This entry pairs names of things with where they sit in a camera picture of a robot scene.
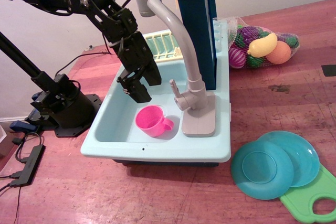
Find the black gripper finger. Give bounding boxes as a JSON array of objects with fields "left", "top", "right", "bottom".
[
  {"left": 117, "top": 72, "right": 151, "bottom": 103},
  {"left": 143, "top": 61, "right": 162, "bottom": 86}
]

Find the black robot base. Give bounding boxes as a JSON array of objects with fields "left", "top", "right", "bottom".
[{"left": 25, "top": 71, "right": 102, "bottom": 137}]

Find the yellow dish drying rack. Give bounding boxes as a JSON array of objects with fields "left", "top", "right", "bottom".
[{"left": 143, "top": 30, "right": 183, "bottom": 63}]

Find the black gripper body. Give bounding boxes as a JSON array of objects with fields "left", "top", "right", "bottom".
[{"left": 110, "top": 31, "right": 155, "bottom": 73}]

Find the green plastic cutting board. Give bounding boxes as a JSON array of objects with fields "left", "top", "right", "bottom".
[{"left": 279, "top": 165, "right": 335, "bottom": 223}]

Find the front teal plastic plate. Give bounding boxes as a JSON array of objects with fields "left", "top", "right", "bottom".
[{"left": 231, "top": 141, "right": 294, "bottom": 200}]

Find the teal plastic plate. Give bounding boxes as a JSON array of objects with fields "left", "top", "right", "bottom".
[
  {"left": 231, "top": 141, "right": 294, "bottom": 200},
  {"left": 258, "top": 131, "right": 320, "bottom": 187}
]

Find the light blue toy sink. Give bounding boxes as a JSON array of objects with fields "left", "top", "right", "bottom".
[{"left": 80, "top": 20, "right": 231, "bottom": 163}]

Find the black tape patch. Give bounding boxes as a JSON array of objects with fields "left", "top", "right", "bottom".
[{"left": 321, "top": 65, "right": 336, "bottom": 77}]

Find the yellow toy banana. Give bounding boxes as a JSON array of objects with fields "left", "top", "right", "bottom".
[{"left": 247, "top": 33, "right": 277, "bottom": 58}]

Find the orange toy fruit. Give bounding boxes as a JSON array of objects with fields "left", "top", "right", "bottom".
[{"left": 266, "top": 41, "right": 291, "bottom": 65}]

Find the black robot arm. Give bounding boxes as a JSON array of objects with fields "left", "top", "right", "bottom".
[{"left": 10, "top": 0, "right": 162, "bottom": 103}]

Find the blue clamp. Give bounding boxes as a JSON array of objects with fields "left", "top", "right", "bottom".
[{"left": 9, "top": 121, "right": 38, "bottom": 133}]

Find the rear teal plastic plate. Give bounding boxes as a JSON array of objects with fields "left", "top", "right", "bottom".
[{"left": 258, "top": 131, "right": 320, "bottom": 187}]

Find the pink plastic toy cup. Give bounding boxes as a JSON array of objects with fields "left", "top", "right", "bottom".
[{"left": 135, "top": 105, "right": 174, "bottom": 137}]

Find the mesh bag of toy produce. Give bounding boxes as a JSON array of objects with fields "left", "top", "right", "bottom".
[{"left": 213, "top": 17, "right": 300, "bottom": 69}]

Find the black USB hub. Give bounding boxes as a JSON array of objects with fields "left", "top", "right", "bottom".
[{"left": 1, "top": 144, "right": 46, "bottom": 191}]

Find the grey toy faucet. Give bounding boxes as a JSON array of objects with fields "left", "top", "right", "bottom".
[{"left": 136, "top": 0, "right": 216, "bottom": 137}]

